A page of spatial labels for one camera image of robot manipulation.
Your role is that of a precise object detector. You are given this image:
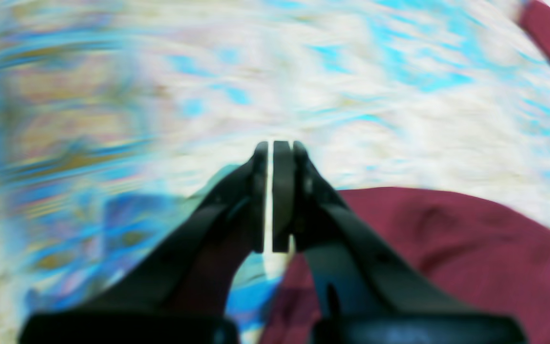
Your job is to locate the patterned tablecloth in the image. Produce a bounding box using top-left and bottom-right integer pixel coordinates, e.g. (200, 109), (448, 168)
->
(0, 0), (550, 344)

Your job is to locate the maroon t-shirt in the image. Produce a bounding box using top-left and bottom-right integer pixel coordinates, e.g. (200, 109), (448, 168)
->
(165, 0), (550, 344)

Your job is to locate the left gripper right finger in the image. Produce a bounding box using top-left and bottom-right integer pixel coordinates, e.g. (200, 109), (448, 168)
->
(273, 141), (528, 344)

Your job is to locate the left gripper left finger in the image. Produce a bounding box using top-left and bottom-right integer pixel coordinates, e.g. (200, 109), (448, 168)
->
(20, 142), (268, 344)

